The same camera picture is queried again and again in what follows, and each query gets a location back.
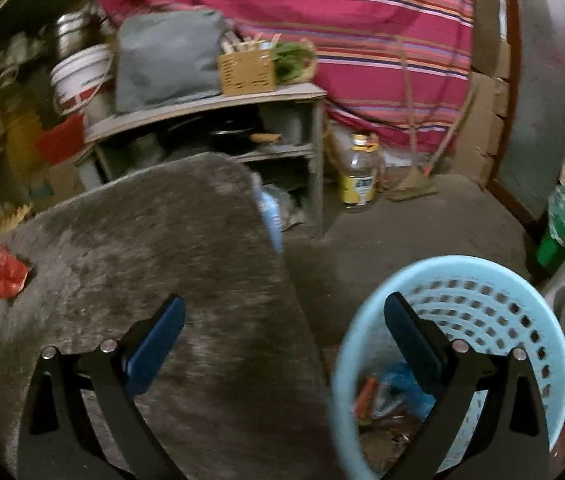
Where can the red plastic basket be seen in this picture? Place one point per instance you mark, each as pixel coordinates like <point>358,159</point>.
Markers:
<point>62,140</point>

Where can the bag of green vegetables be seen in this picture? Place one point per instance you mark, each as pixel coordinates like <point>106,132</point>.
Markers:
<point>292,60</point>

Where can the grey cloth bag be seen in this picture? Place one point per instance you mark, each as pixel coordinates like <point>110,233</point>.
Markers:
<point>167,60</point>

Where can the grey shaggy table cover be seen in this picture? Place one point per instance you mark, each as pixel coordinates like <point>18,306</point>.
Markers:
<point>162,240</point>

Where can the white plastic bucket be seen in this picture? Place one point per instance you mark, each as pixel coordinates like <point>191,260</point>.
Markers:
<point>80,72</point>

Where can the yellow oil jug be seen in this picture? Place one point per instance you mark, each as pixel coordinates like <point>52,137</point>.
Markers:
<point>25,130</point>

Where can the wooden utensil holder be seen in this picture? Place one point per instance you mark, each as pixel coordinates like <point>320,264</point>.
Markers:
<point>245,75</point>

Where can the wooden stick with red end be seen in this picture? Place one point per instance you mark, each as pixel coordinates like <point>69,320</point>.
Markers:
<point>450,135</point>

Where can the straw broom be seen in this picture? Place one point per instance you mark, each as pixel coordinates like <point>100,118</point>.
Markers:
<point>412,187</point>

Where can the red-orange snack packet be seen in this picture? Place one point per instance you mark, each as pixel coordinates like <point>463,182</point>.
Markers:
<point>7,275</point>

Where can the pile of snack wrappers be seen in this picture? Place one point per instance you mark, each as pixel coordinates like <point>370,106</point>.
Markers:
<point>377,410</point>

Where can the yellow serrated cardboard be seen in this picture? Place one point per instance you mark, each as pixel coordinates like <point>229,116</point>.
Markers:
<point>17,215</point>

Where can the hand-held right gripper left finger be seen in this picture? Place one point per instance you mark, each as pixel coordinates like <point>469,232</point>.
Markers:
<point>160,342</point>

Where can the light blue plastic bag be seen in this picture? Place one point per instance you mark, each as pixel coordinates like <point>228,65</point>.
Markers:
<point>270,212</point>

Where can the clear bottle with yellow label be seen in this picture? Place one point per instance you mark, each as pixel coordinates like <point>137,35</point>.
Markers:
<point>357,180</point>

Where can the stack of cardboard boxes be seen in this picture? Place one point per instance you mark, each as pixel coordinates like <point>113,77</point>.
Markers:
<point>477,125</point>

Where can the cardboard box with blue print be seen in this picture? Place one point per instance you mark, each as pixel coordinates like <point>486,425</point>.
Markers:
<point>62,180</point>

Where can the large steel pot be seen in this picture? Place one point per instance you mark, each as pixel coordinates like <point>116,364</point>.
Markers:
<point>72,30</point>

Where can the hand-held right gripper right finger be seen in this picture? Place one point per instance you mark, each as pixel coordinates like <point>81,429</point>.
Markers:
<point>410,342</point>

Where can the light blue plastic basket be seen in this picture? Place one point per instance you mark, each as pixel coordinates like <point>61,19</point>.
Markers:
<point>442,270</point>

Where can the blue net bag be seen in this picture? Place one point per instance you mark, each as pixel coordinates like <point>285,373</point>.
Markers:
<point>397,377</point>

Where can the red striped cloth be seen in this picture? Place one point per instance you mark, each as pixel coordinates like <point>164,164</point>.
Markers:
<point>337,10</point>

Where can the grey wooden shelf cabinet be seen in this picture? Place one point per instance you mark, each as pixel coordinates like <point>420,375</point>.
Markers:
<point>242,100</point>

